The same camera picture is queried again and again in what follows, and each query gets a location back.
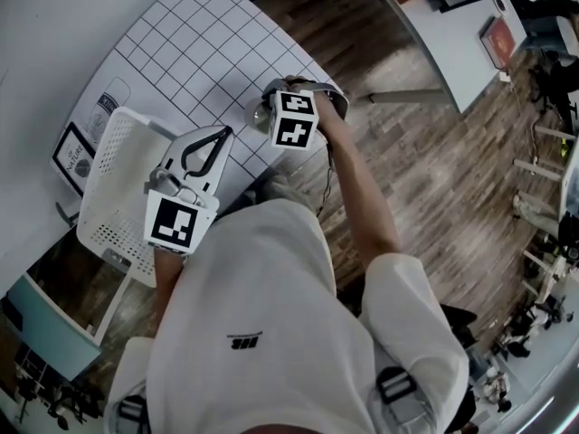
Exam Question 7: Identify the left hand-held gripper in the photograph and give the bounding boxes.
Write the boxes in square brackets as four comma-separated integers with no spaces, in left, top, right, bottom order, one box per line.
[143,124,234,255]

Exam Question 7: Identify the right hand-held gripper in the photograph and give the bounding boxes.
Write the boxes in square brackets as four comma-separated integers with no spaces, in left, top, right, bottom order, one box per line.
[261,81,350,152]

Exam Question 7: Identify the grey metal cup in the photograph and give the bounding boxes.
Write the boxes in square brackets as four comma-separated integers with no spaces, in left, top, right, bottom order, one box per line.
[244,96,273,134]

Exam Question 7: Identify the white perforated plastic basket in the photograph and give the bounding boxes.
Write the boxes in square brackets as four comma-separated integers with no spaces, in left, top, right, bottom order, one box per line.
[75,106,214,284]

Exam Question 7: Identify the person's right forearm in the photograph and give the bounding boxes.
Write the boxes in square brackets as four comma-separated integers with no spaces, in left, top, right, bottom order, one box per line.
[314,92,403,266]

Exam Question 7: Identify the person's left forearm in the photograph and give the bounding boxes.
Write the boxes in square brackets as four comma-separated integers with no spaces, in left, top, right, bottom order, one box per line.
[152,245,188,318]

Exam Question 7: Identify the person's right hand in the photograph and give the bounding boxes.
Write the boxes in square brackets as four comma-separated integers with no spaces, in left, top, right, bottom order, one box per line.
[282,74,318,94]

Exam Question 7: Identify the person's grey trousers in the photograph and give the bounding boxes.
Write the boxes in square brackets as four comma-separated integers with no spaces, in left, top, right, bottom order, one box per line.
[252,171,320,219]

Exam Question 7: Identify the white grid paper mat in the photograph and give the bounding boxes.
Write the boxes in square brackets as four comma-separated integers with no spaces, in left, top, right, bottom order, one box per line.
[67,0,338,184]

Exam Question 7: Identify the black framed leaf picture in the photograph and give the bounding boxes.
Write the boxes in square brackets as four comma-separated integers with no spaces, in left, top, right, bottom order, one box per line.
[49,121,99,198]

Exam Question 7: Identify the long white desk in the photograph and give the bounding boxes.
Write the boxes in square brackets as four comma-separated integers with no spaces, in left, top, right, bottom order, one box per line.
[360,0,531,114]

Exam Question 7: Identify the person's white shirt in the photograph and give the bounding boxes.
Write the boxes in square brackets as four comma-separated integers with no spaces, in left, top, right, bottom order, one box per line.
[106,196,472,434]

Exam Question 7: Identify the white table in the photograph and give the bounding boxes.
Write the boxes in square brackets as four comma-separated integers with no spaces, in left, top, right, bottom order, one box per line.
[0,0,346,298]

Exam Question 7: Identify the light blue cabinet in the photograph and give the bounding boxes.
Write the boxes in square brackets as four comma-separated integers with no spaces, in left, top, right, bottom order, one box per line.
[0,272,129,382]

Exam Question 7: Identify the black office chair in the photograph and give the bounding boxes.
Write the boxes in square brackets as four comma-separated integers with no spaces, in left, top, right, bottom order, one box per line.
[528,47,579,126]

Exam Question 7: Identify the thin black cable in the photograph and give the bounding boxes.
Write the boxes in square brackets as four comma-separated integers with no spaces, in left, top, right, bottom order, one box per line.
[313,133,338,220]

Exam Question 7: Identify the grey strap buckle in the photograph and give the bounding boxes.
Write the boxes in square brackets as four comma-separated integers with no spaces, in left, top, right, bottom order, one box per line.
[372,365,421,407]
[114,394,149,429]

